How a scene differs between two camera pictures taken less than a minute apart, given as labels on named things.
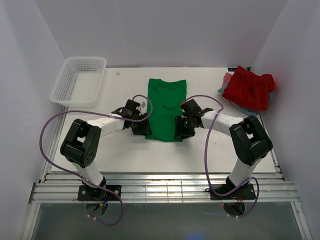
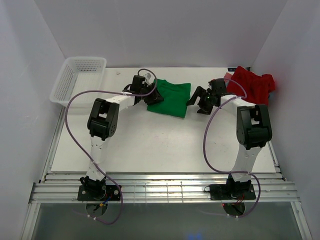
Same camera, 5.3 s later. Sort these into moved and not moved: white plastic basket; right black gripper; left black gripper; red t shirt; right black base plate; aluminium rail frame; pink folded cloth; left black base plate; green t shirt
Moved: left black gripper; right black gripper; green t shirt
Not moved: aluminium rail frame; white plastic basket; pink folded cloth; left black base plate; red t shirt; right black base plate
